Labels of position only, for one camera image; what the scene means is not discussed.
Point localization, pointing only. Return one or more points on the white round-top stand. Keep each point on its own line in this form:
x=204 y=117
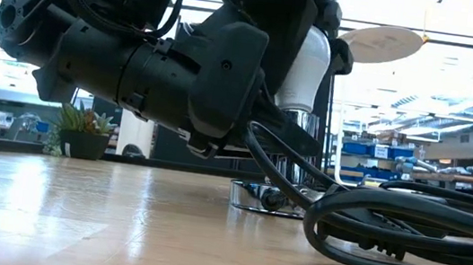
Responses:
x=383 y=44

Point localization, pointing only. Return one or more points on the black aluminium table frame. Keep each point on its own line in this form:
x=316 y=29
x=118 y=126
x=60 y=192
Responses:
x=13 y=146

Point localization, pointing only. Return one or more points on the white lightbulb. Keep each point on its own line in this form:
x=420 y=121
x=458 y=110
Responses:
x=307 y=69

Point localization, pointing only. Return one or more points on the wooden workbench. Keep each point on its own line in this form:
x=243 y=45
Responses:
x=439 y=177

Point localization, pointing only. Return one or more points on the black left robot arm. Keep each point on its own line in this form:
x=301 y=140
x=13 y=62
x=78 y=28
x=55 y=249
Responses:
x=91 y=60

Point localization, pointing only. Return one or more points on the white-labelled blue storage bin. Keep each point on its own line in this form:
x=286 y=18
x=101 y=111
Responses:
x=381 y=151

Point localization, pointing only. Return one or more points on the chrome lamp base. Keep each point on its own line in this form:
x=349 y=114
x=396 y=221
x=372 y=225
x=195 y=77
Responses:
x=305 y=123

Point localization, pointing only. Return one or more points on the long blue shelf bin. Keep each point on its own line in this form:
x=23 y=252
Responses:
x=367 y=172

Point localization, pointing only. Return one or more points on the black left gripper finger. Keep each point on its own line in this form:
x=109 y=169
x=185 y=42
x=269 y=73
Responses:
x=277 y=135

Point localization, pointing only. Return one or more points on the black monitor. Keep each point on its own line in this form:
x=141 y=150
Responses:
x=105 y=112

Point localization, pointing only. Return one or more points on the potted succulent plant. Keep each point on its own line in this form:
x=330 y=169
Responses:
x=83 y=145

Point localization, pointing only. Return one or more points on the small blue bin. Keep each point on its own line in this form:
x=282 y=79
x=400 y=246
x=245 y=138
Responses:
x=42 y=126

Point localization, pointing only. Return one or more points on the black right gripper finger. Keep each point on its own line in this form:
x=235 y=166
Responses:
x=290 y=44
x=341 y=57

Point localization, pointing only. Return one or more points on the white cylindrical container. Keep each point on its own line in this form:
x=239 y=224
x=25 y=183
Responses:
x=134 y=138

